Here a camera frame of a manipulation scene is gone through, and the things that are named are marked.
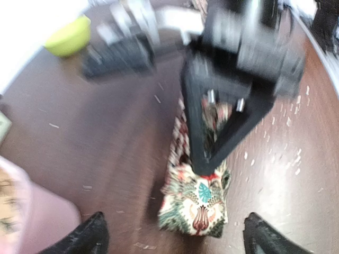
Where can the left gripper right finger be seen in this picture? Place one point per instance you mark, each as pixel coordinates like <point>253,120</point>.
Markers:
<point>260,237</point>

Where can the pink divided organizer box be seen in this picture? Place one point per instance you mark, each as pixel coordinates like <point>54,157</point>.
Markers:
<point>49,217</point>

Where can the lime green bowl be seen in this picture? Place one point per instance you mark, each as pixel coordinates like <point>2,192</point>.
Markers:
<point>70,39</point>

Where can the floral paisley tie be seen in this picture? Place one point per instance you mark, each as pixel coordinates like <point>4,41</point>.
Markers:
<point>192,204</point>

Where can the green perforated plastic basket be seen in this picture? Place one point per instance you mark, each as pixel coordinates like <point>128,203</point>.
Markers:
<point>5,125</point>

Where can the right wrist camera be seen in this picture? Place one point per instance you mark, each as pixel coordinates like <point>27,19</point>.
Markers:
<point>119,53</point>

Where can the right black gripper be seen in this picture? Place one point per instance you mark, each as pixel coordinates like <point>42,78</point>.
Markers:
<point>231,76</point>

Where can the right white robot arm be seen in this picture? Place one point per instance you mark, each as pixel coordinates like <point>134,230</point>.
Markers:
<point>169,26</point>

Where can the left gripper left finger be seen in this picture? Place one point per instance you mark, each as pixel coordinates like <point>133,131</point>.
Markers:
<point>92,236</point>

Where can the leopard print rolled tie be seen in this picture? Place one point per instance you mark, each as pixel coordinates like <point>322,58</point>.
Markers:
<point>13,206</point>

